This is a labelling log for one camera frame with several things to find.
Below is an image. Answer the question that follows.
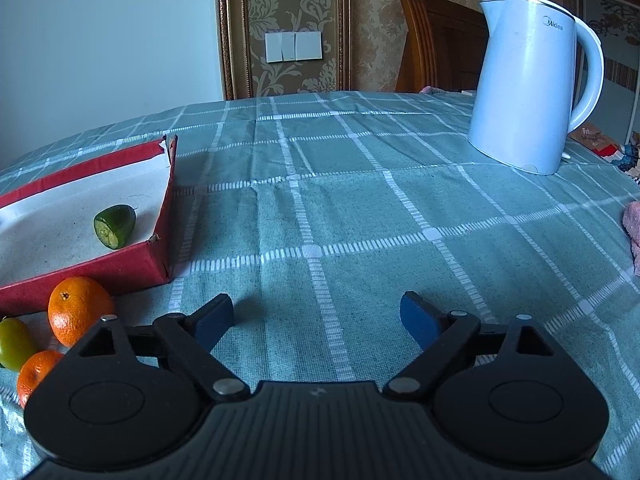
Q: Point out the small green tomato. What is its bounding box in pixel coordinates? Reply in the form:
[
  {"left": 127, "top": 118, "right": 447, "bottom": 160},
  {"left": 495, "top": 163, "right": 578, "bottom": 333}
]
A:
[{"left": 0, "top": 318, "right": 39, "bottom": 372}]

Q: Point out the framed wall picture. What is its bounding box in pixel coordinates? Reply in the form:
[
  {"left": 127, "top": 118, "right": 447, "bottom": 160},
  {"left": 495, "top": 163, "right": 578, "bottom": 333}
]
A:
[{"left": 582, "top": 0, "right": 639, "bottom": 66}]

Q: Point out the orange tangerine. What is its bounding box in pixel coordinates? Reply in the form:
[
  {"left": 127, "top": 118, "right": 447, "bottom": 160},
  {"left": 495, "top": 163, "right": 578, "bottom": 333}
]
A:
[
  {"left": 47, "top": 276, "right": 115, "bottom": 348},
  {"left": 16, "top": 350, "right": 64, "bottom": 408}
]

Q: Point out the pink cloth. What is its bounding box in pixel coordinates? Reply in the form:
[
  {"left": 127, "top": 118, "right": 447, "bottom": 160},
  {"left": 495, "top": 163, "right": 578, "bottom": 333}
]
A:
[{"left": 622, "top": 200, "right": 640, "bottom": 276}]

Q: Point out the wooden headboard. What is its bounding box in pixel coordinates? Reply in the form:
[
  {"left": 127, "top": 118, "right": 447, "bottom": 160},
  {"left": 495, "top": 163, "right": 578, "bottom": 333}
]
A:
[{"left": 395, "top": 0, "right": 488, "bottom": 93}]

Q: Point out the white electric kettle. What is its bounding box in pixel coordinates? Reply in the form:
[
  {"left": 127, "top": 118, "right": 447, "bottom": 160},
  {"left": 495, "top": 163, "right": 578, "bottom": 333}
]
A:
[{"left": 468, "top": 0, "right": 604, "bottom": 176}]

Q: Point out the red shallow cardboard box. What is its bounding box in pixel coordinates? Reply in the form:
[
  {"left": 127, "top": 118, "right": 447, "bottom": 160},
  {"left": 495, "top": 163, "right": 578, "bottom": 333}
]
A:
[{"left": 1, "top": 138, "right": 178, "bottom": 315}]

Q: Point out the teal plaid bedspread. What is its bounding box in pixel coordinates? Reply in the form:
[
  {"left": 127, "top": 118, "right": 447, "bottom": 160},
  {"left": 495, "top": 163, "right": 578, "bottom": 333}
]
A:
[{"left": 1, "top": 91, "right": 639, "bottom": 479}]

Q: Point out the white wall switch panel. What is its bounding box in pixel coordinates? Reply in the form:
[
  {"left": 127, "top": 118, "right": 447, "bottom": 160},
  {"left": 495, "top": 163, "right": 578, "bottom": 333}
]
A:
[{"left": 264, "top": 30, "right": 323, "bottom": 63}]

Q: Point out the colourful package on bed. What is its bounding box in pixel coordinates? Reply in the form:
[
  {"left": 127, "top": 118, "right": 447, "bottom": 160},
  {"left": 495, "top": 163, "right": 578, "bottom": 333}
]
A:
[{"left": 578, "top": 125, "right": 640, "bottom": 183}]

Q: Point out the small green cucumber piece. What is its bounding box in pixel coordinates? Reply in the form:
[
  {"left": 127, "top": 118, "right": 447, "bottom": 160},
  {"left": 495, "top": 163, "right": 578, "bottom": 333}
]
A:
[{"left": 93, "top": 204, "right": 136, "bottom": 250}]

